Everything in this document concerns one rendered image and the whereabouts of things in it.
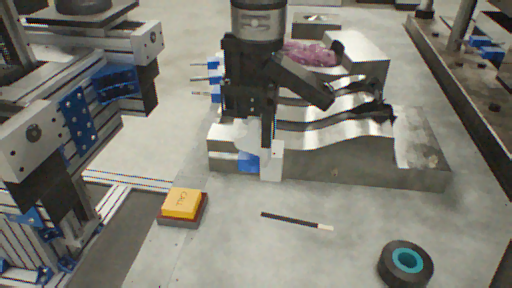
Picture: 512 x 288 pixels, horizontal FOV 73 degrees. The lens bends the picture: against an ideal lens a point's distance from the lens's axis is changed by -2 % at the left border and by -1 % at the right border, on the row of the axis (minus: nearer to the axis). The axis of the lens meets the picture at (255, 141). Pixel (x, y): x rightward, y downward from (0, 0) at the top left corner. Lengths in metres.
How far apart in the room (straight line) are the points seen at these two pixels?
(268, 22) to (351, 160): 0.38
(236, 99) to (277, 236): 0.28
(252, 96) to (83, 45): 0.72
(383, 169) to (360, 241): 0.16
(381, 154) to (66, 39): 0.90
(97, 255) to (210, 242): 0.87
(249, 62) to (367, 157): 0.34
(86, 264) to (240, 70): 1.11
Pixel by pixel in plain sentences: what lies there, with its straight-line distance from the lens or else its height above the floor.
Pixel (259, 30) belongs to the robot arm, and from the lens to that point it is 0.46.
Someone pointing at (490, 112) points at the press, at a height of 0.79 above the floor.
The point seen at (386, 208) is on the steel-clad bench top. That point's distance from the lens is 0.75.
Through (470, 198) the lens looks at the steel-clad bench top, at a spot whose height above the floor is 0.80.
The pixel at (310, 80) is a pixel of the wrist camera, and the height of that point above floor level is 1.09.
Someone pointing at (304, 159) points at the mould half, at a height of 0.86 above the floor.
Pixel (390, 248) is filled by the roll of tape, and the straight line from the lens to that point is 0.64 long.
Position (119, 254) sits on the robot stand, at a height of 0.21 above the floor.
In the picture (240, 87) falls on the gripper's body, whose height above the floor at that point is 1.09.
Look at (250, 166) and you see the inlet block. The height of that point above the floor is 0.93.
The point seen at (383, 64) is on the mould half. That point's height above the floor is 0.89.
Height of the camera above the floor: 1.32
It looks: 37 degrees down
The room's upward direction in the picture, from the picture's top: straight up
